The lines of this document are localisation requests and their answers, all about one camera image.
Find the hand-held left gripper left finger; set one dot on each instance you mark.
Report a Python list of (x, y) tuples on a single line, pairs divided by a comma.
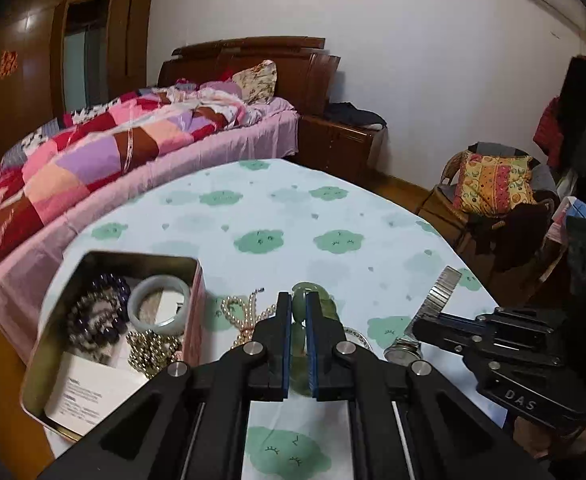
[(287, 350)]

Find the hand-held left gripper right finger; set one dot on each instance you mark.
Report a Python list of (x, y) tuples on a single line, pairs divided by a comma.
[(313, 350)]

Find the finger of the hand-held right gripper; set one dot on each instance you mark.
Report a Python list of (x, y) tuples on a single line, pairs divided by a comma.
[(448, 330)]

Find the silver wristwatch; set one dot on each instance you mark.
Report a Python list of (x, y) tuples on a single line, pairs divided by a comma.
[(440, 290)]

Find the pink metal tin box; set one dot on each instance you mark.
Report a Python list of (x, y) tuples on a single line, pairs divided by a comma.
[(193, 310)]

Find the pale jade bangle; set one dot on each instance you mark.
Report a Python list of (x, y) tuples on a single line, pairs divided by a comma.
[(138, 317)]

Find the person's right hand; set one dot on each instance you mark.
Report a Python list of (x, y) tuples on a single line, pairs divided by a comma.
[(533, 437)]

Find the dark brown garment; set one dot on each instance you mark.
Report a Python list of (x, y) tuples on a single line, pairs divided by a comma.
[(518, 235)]

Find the wicker chair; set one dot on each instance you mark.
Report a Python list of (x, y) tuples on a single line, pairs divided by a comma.
[(440, 205)]

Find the colourful patterned cushion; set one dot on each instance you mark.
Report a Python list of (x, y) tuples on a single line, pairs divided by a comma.
[(493, 185)]

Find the printed paper leaflet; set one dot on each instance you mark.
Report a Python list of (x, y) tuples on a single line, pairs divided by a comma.
[(93, 390)]

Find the wooden nightstand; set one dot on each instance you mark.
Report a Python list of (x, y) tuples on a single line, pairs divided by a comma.
[(338, 150)]

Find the bed with pink sheet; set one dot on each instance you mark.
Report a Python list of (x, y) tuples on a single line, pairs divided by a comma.
[(223, 145)]

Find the hanging red garment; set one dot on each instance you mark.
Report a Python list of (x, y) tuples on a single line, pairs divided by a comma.
[(548, 130)]

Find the dark folded clothes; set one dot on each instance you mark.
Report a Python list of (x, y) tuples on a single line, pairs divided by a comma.
[(353, 112)]

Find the hanging dark coat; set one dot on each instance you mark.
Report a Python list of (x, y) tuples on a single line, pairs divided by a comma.
[(583, 110)]

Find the floral pillow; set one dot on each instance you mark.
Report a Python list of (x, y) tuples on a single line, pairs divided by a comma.
[(258, 80)]

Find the patchwork quilt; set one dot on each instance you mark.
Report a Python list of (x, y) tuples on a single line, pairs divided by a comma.
[(98, 155)]

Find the wooden headboard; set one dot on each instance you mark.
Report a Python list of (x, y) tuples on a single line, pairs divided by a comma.
[(303, 70)]

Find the red paper decoration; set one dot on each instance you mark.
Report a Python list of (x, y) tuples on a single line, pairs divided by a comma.
[(7, 64)]

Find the wooden wardrobe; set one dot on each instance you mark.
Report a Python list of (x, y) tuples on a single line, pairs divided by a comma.
[(28, 25)]

